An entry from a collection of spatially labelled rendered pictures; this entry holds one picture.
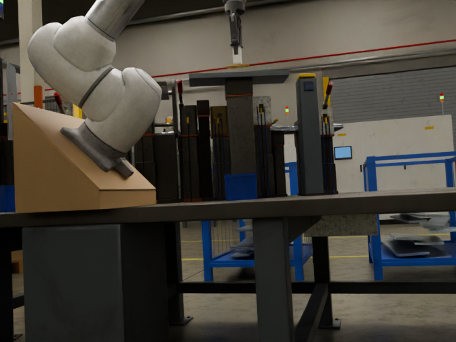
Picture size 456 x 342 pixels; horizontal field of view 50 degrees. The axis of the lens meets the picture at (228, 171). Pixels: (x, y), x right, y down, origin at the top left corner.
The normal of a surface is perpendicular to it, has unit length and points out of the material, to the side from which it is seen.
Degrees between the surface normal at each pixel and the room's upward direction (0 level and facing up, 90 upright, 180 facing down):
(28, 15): 90
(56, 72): 120
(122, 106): 98
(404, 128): 90
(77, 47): 104
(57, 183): 90
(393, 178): 90
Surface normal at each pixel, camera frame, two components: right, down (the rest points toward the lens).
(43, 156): -0.26, -0.04
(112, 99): 0.07, 0.11
